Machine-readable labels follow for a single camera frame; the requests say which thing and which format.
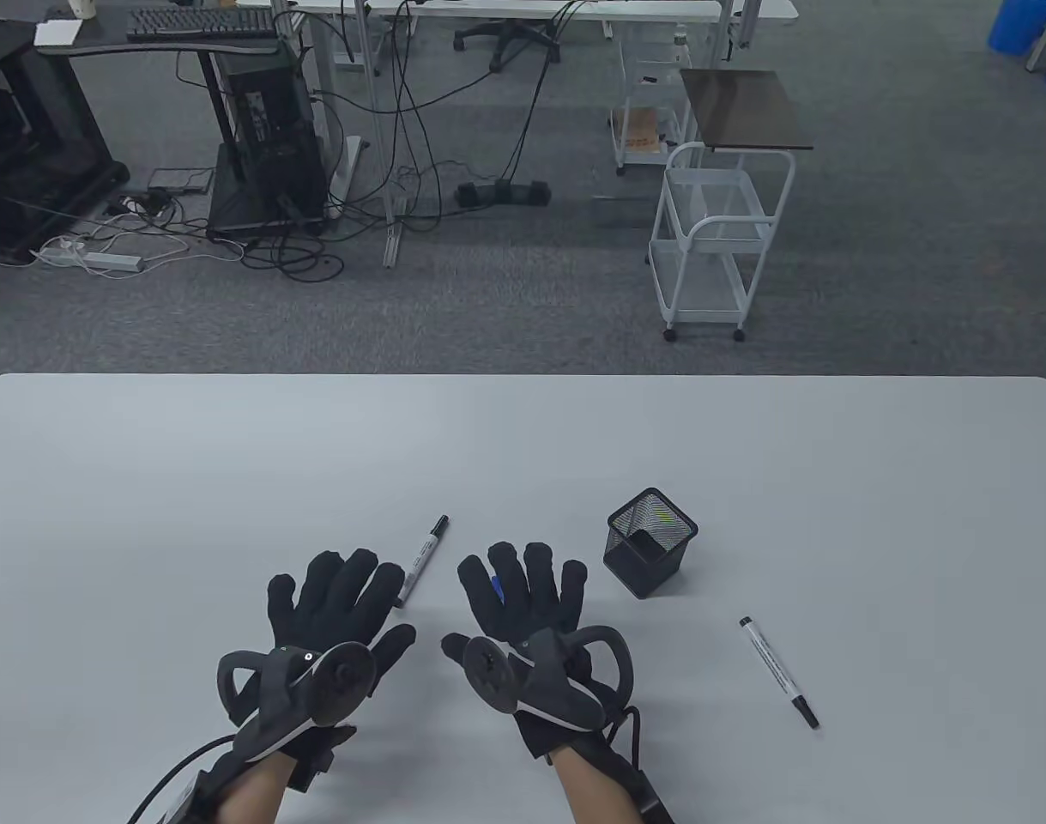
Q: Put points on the white cup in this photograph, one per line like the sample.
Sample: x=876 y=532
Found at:
x=82 y=9

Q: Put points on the black computer tower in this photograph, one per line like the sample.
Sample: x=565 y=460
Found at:
x=274 y=129

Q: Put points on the black office chair base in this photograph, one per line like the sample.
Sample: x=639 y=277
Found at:
x=505 y=33

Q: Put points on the brown cardboard box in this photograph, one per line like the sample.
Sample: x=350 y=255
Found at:
x=638 y=133

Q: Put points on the person's right forearm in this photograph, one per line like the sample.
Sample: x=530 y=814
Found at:
x=591 y=790

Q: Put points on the brown top side table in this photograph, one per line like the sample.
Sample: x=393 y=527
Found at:
x=746 y=107

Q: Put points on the white notepad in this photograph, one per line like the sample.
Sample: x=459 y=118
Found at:
x=57 y=33

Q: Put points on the person's right hand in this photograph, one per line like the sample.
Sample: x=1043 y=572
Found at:
x=522 y=601

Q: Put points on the person's left hand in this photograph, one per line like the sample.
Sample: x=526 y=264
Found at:
x=334 y=601

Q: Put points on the black mesh pen holder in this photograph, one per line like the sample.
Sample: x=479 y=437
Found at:
x=643 y=566

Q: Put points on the grey left tracking controller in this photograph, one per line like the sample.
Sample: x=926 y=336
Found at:
x=342 y=682

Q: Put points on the grey flat box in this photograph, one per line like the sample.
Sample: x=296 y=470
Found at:
x=179 y=179

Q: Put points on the clear plastic bottle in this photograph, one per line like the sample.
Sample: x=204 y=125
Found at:
x=680 y=43

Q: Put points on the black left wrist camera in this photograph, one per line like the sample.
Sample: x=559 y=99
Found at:
x=317 y=755

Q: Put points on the black keyboard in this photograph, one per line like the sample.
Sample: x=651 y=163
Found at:
x=196 y=21

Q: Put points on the white power strip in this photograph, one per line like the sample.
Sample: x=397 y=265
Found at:
x=111 y=260

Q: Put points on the person's left forearm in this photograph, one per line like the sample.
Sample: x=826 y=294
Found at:
x=252 y=794

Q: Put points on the white rolling cart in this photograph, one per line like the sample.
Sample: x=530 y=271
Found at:
x=703 y=287

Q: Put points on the short white desk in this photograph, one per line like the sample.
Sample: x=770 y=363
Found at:
x=771 y=7

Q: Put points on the black computer desk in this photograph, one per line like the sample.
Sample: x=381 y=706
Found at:
x=102 y=41

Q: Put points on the small white shelf cart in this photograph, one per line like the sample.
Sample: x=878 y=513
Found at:
x=656 y=64

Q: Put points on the black cap white marker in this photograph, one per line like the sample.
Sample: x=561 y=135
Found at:
x=420 y=562
x=778 y=671

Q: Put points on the black power strip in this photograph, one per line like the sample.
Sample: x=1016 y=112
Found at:
x=501 y=194

